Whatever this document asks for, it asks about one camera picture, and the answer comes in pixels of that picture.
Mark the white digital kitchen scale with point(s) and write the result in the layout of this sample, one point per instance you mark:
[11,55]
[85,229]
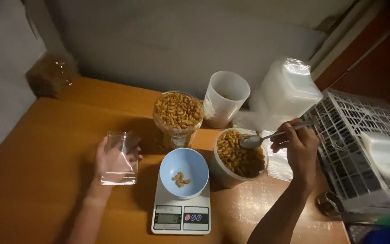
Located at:
[181,211]

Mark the stack of white plastic containers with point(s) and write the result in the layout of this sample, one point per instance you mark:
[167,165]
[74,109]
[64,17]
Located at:
[284,89]

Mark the empty white plastic tub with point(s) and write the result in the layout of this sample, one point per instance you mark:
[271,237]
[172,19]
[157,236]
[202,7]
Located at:
[224,98]

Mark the roll of brown tape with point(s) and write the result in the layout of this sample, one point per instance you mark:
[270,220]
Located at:
[329,203]

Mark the white plastic container in crate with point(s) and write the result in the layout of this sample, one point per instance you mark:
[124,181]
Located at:
[384,154]

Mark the light blue bowl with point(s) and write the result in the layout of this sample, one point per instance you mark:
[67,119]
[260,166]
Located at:
[184,171]

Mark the white tub of macaroni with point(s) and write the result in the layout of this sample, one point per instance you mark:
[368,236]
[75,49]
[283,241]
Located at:
[239,157]

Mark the bag of brown pasta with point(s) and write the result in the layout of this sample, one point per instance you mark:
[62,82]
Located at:
[51,76]

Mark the white plastic lattice crate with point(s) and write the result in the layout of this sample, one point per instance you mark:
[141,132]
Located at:
[359,149]

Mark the macaroni pieces in bowl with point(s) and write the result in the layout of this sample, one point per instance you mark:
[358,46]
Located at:
[180,179]

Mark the person's right hand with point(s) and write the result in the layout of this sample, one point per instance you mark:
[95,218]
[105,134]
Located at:
[301,149]

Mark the metal spoon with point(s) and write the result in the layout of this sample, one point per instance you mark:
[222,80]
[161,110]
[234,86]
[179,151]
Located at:
[262,137]

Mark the clear jar of macaroni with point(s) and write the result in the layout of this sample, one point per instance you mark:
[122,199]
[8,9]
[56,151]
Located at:
[178,117]

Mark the person's left hand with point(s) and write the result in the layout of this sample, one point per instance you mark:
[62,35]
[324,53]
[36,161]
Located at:
[112,162]

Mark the person's right fingers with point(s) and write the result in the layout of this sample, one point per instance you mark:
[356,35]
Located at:
[281,137]

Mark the clear plastic zip bag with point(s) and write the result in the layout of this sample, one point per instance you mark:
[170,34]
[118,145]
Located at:
[120,159]

